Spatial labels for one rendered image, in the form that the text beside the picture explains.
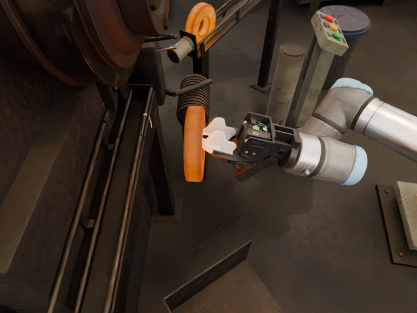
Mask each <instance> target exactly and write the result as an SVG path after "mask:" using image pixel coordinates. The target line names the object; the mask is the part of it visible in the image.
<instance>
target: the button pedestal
mask: <svg viewBox="0 0 417 313"><path fill-rule="evenodd" d="M320 14H322V15H323V17H324V19H322V18H321V17H320ZM325 16H326V14H323V13H321V12H318V11H316V12H315V14H314V16H313V17H312V19H311V22H312V26H313V29H314V31H315V34H316V37H317V40H316V44H315V48H314V50H313V54H312V57H311V60H310V64H309V66H308V70H307V73H306V76H305V79H304V82H303V85H302V89H301V92H300V95H299V98H298V101H297V105H296V107H295V110H294V111H289V113H288V116H287V120H286V123H287V127H290V128H293V129H299V128H301V127H304V125H305V124H306V123H307V121H308V119H309V118H310V117H311V116H312V113H313V110H314V108H315V105H316V102H317V100H318V97H319V95H320V92H321V89H322V87H323V84H324V82H325V79H326V76H327V74H328V71H329V68H330V66H331V63H332V61H333V58H334V55H339V56H342V55H343V54H344V52H345V51H346V50H347V49H348V48H349V47H348V45H347V42H346V40H345V38H344V35H343V33H342V32H341V29H340V27H339V24H338V22H337V20H336V19H335V18H333V21H332V22H330V21H328V20H327V19H326V18H325ZM323 22H324V23H326V25H327V27H328V28H327V27H325V26H324V24H323ZM329 24H334V25H335V26H336V27H337V30H333V29H331V28H330V27H329ZM326 31H327V32H329V33H330V34H331V37H329V36H328V34H327V32H326ZM333 33H338V34H339V35H340V36H341V40H337V39H336V38H334V37H333Z"/></svg>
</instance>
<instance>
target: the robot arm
mask: <svg viewBox="0 0 417 313"><path fill-rule="evenodd" d="M252 115H254V116H259V117H263V119H262V121H261V122H258V121H256V119H253V118H251V116H252ZM250 118H251V119H250ZM243 120H244V121H242V123H241V125H240V127H239V129H237V128H234V127H227V126H226V125H225V120H224V119H223V118H221V117H216V118H214V120H213V121H211V123H210V124H209V125H208V126H207V128H204V130H203V140H202V148H203V149H204V150H206V151H207V152H209V153H211V154H212V156H214V157H216V158H218V159H219V160H221V161H223V162H225V163H228V164H230V165H233V177H234V178H236V179H237V180H238V181H240V182H242V181H244V180H246V179H248V178H250V177H252V176H253V175H255V174H257V173H258V172H260V171H262V170H264V169H266V168H268V167H270V166H271V165H273V164H275V163H277V165H278V166H279V167H283V169H284V171H285V172H287V173H292V174H295V175H300V176H306V177H309V178H315V179H320V180H324V181H330V182H334V183H339V184H340V185H353V184H356V183H357V182H359V181H360V180H361V178H362V177H363V175H364V173H365V170H366V168H367V155H366V152H365V151H364V149H363V148H361V147H358V146H357V145H355V144H353V145H351V144H348V143H344V142H340V141H339V139H340V138H341V136H342V135H343V134H344V133H345V131H346V130H347V129H348V128H349V129H351V130H353V131H355V132H359V133H361V134H363V135H365V136H366V137H369V138H371V139H372V140H374V141H376V142H378V143H380V144H382V145H384V146H385V147H387V148H389V149H391V150H393V151H395V152H397V153H399V154H401V155H403V156H404V157H407V158H408V159H410V160H412V161H414V162H416V163H417V117H415V116H413V115H411V114H409V113H407V112H405V111H402V110H400V109H398V108H396V107H393V106H391V105H389V104H387V103H385V102H382V101H380V100H379V99H378V98H375V97H373V91H372V89H371V88H370V87H368V86H367V85H366V84H363V83H361V82H360V81H357V80H354V79H351V78H340V79H338V80H337V81H336V82H335V84H334V85H333V86H332V87H331V88H329V90H328V93H327V95H326V96H325V97H324V99H323V100H322V102H321V103H320V105H319V106H318V107H317V109H316V110H315V112H314V113H313V115H312V116H311V117H310V118H309V119H308V121H307V123H306V124H305V125H304V127H301V128H299V129H293V128H290V127H286V126H282V125H277V124H273V123H272V119H271V117H268V116H264V115H260V114H256V113H253V112H247V113H246V115H245V117H244V119H243ZM230 140H232V141H230Z"/></svg>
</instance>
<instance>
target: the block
mask: <svg viewBox="0 0 417 313"><path fill-rule="evenodd" d="M156 48H160V46H159V41H157V42H148V43H143V45H142V46H141V49H140V52H139V54H138V57H137V60H136V63H135V66H134V69H133V71H132V73H131V75H130V77H131V80H132V84H152V85H153V87H154V90H155V92H156V98H157V103H158V106H162V105H163V104H164V102H165V97H166V95H165V93H164V89H165V88H166V85H165V80H164V73H163V64H162V59H161V52H156Z"/></svg>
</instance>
